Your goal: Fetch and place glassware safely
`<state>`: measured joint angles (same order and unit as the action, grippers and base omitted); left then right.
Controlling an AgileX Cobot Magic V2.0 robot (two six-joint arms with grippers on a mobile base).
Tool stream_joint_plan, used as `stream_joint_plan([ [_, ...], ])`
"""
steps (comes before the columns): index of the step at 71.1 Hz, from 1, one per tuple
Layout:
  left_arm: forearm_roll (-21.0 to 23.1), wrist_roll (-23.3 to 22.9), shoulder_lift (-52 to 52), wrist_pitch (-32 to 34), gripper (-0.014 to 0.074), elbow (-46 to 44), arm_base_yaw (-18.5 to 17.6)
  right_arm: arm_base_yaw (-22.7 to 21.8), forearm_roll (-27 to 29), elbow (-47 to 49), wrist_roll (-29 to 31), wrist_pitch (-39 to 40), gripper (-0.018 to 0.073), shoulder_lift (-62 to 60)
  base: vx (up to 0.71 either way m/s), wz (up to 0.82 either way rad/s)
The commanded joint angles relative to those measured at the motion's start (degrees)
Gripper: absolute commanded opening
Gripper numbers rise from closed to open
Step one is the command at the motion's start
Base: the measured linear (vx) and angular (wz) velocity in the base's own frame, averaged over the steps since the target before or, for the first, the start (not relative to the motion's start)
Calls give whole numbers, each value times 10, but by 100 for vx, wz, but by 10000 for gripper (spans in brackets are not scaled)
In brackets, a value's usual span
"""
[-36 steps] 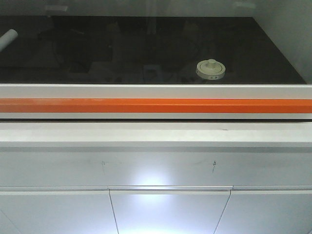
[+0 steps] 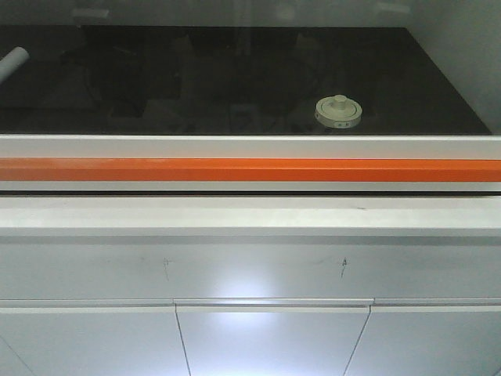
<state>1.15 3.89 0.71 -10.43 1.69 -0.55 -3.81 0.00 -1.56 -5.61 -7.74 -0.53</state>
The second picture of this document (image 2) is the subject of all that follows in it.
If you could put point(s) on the glass jar with white lid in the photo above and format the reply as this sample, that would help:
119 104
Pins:
338 112

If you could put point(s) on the white base cabinet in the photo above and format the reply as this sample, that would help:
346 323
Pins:
250 285

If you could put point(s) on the white rolled paper tube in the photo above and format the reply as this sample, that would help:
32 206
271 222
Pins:
12 62

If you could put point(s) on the orange and white sash frame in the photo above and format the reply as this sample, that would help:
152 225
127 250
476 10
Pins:
347 164

